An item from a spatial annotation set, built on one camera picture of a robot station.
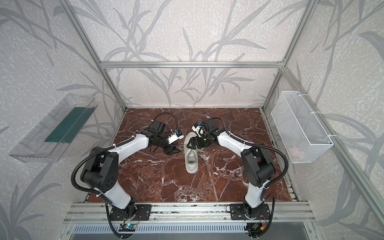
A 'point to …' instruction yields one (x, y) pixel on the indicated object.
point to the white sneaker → (191, 155)
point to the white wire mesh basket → (303, 138)
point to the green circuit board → (127, 227)
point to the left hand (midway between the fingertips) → (179, 141)
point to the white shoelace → (201, 153)
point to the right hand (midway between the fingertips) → (193, 140)
